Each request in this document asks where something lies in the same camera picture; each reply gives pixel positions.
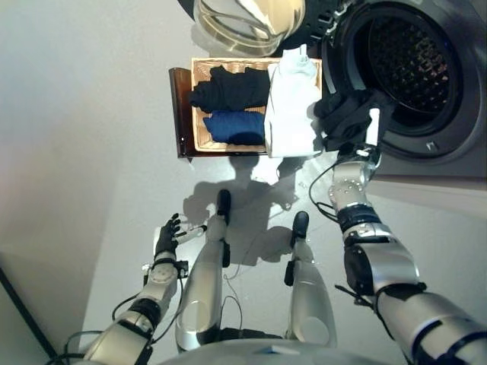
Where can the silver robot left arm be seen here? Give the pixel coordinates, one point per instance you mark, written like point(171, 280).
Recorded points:
point(160, 277)

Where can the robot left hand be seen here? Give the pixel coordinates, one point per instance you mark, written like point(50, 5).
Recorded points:
point(165, 243)

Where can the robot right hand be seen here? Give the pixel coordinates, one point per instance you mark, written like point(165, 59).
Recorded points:
point(373, 129)

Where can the round glass washer door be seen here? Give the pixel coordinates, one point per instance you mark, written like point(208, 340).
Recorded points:
point(247, 34)

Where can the silver robot leg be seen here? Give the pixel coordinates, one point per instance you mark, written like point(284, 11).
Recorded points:
point(308, 296)
point(205, 289)

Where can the silver robot left leg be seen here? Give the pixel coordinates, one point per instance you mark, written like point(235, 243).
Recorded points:
point(205, 289)

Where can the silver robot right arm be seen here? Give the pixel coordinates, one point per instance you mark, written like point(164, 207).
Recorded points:
point(392, 266)

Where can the grey front-load washing machine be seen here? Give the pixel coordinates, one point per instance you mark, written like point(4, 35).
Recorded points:
point(468, 114)

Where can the dark brown wooden stool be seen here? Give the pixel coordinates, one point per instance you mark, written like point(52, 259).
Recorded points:
point(179, 114)

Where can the silver robot right leg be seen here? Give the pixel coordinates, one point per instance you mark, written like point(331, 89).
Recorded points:
point(308, 296)

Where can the blue garment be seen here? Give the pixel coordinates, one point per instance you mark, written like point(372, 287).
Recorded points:
point(232, 127)

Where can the black garment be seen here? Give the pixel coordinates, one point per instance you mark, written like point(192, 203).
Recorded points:
point(232, 89)
point(342, 121)

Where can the white garment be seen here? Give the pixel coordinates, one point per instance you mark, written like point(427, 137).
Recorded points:
point(289, 114)

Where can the grey robot torso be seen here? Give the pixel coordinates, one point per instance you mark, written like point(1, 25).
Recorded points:
point(274, 355)

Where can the wicker laundry basket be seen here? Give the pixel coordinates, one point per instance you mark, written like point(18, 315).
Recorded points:
point(201, 137)

